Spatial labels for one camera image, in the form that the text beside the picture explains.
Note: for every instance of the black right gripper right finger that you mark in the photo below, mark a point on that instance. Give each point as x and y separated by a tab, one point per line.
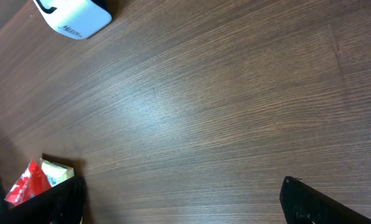
303	204

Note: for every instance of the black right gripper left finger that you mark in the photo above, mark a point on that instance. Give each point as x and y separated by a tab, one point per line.
62	204

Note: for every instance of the red snack bag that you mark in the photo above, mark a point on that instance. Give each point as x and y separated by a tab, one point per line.
31	183

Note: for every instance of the white barcode scanner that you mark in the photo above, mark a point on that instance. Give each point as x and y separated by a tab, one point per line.
76	19

